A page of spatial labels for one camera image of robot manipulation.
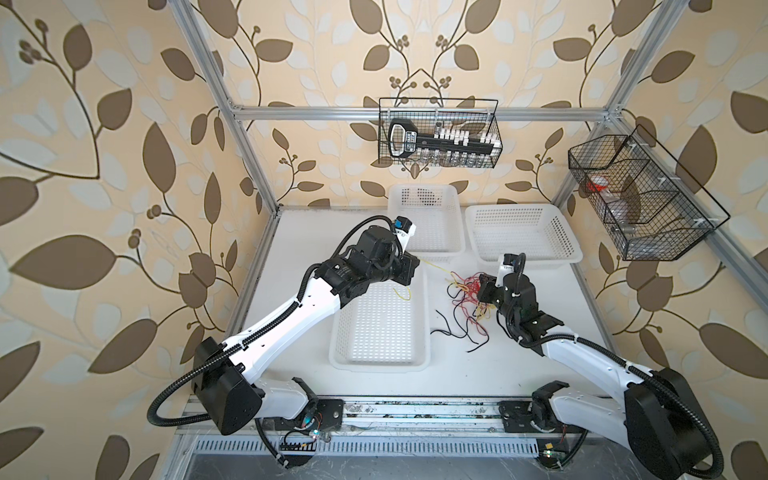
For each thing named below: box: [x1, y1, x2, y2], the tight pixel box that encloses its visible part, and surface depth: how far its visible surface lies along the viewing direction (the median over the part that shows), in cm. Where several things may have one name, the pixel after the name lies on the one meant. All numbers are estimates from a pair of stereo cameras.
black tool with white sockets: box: [388, 118, 503, 158], surface depth 84 cm
